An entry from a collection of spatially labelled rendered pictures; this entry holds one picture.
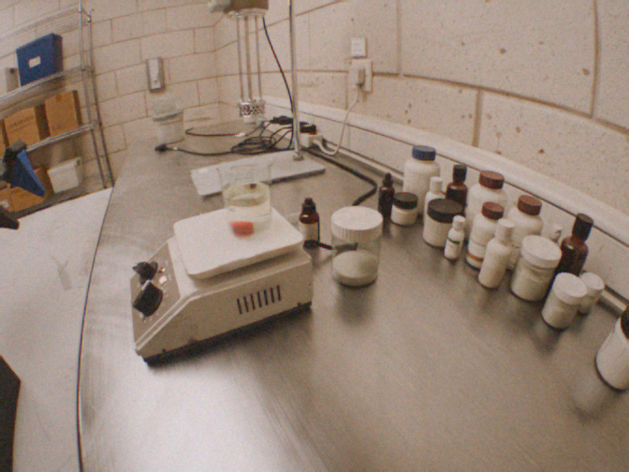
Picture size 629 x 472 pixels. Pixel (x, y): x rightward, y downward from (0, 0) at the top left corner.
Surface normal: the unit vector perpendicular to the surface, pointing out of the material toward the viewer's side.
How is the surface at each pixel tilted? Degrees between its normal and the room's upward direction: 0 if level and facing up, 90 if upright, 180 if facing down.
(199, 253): 0
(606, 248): 90
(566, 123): 90
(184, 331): 90
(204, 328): 90
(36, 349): 0
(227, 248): 0
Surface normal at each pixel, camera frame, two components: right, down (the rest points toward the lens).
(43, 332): -0.04, -0.86
